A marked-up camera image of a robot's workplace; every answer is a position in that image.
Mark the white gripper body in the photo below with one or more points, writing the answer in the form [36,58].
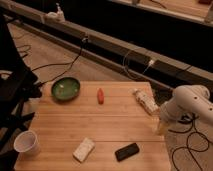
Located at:
[168,112]

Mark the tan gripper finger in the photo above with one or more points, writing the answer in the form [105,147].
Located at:
[161,128]

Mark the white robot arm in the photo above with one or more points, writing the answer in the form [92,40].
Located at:
[186,99]

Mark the green ceramic bowl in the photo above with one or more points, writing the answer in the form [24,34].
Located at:
[65,89]

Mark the white wrapped snack bar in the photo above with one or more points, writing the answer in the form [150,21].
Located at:
[146,101]

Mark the black smartphone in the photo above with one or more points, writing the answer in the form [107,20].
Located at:
[126,152]

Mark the small orange carrot toy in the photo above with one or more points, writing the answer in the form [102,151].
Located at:
[100,96]

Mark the white rectangular sponge block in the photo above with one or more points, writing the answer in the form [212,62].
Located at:
[83,150]

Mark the black chair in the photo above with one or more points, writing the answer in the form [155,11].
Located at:
[14,92]

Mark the long dark metal rail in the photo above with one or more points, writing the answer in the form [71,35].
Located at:
[150,45]

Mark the white device on rail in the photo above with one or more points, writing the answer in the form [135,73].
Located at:
[58,15]

